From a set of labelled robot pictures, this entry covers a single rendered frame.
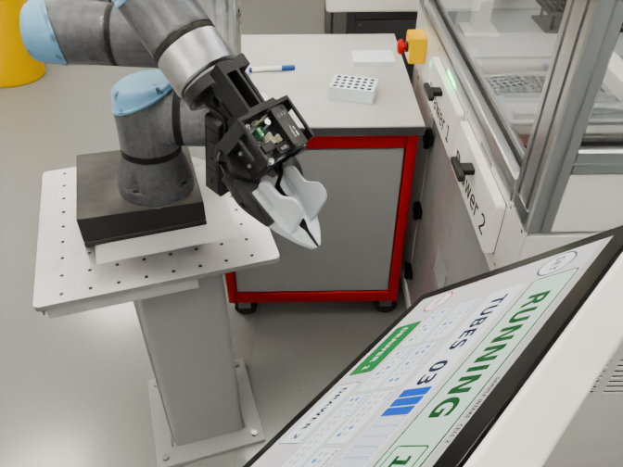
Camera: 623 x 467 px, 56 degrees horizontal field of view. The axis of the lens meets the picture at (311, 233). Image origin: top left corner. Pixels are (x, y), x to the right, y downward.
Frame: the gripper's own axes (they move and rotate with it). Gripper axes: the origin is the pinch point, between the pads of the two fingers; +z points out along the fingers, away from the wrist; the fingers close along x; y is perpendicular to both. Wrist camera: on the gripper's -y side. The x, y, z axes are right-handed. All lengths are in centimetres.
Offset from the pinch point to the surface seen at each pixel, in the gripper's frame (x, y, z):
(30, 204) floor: 31, -206, -75
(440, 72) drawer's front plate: 79, -32, -12
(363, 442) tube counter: -15.8, 13.8, 15.0
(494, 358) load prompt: -6.5, 21.4, 15.0
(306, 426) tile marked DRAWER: -13.2, 0.7, 14.9
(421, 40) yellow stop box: 97, -44, -24
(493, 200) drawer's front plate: 42.9, -10.5, 13.4
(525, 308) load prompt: 0.9, 20.0, 14.9
